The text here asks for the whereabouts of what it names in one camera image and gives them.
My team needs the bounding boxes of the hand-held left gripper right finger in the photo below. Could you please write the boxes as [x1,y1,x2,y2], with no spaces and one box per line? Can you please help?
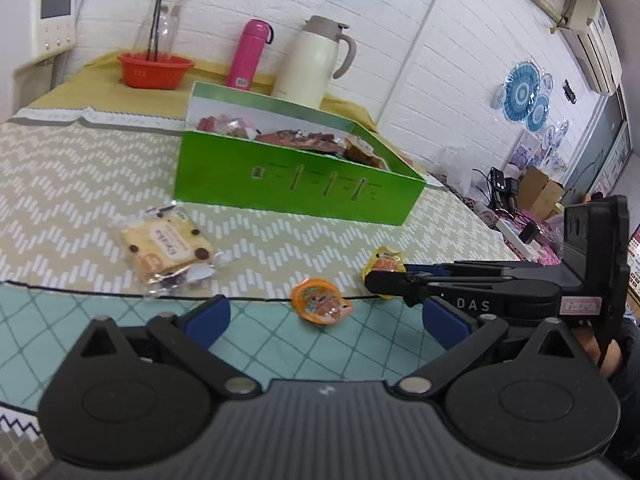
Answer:
[399,296,584,396]

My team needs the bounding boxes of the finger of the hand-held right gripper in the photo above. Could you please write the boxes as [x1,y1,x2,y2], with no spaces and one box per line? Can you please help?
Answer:
[403,260,566,282]
[364,269,563,321]

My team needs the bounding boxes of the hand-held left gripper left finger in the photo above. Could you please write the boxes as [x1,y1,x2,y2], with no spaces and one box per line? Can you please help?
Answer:
[75,294,257,396]

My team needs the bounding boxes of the orange jelly cup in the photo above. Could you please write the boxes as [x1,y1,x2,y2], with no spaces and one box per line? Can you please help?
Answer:
[362,245,407,302]
[292,279,354,324]

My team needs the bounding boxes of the green cardboard box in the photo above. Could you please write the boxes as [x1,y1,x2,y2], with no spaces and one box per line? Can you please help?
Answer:
[172,81,427,227]

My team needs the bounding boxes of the orange snack packet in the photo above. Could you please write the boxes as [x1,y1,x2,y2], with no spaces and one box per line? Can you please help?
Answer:
[344,135,387,169]

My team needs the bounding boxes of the clear red-topped snack packet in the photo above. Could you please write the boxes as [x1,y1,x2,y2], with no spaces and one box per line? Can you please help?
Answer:
[197,115,257,139]

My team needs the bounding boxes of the brown chocolate snack bag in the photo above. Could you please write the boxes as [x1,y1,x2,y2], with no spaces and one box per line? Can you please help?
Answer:
[255,128,347,154]

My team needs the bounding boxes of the person's right hand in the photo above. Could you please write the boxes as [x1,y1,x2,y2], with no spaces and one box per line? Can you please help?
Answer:
[580,327,627,377]

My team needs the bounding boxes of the white power strip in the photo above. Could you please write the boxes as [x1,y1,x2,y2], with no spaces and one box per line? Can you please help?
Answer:
[494,220,537,262]

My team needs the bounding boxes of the small silver snack wrapper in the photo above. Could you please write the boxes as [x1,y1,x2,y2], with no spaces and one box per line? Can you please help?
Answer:
[149,264,222,295]

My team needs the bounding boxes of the brown cardboard boxes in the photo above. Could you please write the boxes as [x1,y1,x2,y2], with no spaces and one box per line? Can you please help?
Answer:
[517,166,567,222]

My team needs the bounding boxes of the black chargers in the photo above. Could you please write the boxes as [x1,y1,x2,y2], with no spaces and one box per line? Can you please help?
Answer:
[487,167,522,197]

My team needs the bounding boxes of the chocolate chip cookie packet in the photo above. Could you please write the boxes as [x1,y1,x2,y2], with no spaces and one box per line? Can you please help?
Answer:
[120,205,217,281]

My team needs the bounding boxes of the clear plastic bag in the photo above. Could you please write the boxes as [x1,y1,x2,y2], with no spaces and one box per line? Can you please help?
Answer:
[439,145,477,192]

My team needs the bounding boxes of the dark chalkboard panel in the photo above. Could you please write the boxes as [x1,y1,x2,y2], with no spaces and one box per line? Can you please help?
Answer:
[569,95,627,202]

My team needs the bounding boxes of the white air conditioner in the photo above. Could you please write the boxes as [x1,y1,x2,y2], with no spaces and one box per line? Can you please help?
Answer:
[559,0,622,95]

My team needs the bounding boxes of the yellow tablecloth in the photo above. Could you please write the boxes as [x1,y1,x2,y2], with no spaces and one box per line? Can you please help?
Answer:
[25,52,382,134]

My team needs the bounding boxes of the red plastic basket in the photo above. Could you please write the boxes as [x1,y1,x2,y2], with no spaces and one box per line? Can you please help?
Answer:
[117,52,195,90]

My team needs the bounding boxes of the pink thermos bottle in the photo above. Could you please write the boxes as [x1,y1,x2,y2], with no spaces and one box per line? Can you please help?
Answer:
[226,19,275,92]

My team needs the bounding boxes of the cream thermal carafe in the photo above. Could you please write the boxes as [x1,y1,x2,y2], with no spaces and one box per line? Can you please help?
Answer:
[271,15,358,110]

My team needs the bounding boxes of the clear glass jar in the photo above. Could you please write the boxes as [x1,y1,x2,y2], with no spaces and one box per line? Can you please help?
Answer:
[135,0,186,61]

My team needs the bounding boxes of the black straws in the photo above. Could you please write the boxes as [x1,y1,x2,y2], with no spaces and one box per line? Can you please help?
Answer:
[149,0,167,61]

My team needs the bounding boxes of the blue decorative wall plates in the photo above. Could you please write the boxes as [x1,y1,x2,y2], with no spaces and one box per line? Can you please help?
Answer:
[492,60,554,134]

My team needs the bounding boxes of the white wall monitor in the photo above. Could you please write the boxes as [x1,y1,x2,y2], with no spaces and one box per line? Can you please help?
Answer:
[29,0,84,62]

